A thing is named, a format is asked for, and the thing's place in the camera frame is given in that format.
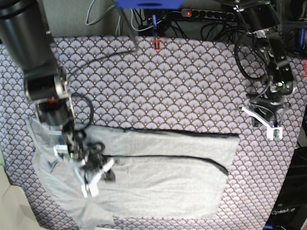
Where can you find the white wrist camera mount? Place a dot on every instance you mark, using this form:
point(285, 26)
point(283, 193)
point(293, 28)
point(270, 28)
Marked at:
point(89, 185)
point(272, 132)

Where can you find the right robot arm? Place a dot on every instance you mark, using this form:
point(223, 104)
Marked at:
point(24, 34)

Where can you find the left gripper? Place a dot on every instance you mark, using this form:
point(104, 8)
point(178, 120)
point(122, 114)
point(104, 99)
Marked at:
point(270, 107)

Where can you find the grey T-shirt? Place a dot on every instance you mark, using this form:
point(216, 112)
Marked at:
point(159, 174)

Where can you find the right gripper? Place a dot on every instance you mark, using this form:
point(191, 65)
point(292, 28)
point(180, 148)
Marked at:
point(91, 161)

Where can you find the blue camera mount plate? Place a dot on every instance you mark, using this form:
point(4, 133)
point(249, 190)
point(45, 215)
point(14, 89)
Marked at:
point(149, 4)

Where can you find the black OpenArm box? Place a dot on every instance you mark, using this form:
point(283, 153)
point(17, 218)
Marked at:
point(290, 209)

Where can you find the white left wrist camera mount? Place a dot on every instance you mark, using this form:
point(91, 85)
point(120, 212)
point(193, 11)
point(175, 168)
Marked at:
point(272, 132)

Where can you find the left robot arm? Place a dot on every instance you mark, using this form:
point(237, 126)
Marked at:
point(260, 21)

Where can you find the black power strip red switch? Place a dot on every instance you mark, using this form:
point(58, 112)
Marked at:
point(207, 14)

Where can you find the patterned fan-print tablecloth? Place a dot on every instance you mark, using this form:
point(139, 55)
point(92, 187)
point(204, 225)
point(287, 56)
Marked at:
point(194, 86)

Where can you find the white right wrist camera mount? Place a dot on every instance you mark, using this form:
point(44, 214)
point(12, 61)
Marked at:
point(89, 185)

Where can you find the red black table clamp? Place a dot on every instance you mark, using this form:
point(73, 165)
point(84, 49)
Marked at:
point(156, 40)

